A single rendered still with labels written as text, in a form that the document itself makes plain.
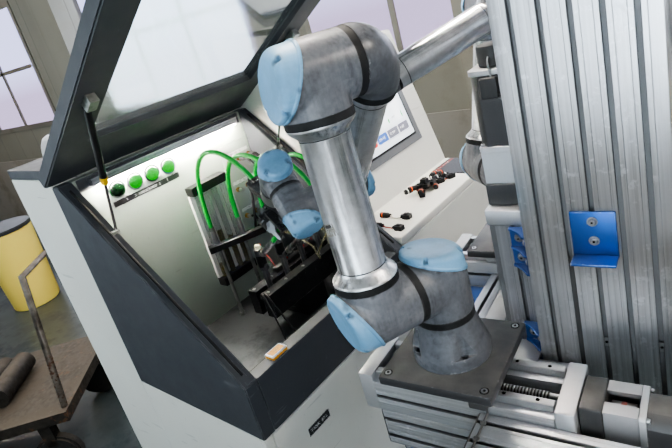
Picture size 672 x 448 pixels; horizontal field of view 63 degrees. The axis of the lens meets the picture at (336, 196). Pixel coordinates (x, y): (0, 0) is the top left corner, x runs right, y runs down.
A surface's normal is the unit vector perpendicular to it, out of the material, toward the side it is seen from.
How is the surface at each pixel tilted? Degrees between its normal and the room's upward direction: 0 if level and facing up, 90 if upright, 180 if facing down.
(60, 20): 90
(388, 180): 76
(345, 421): 90
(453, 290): 90
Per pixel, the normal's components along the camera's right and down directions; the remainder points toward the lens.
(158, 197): 0.75, 0.03
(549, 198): -0.52, 0.42
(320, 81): 0.42, 0.22
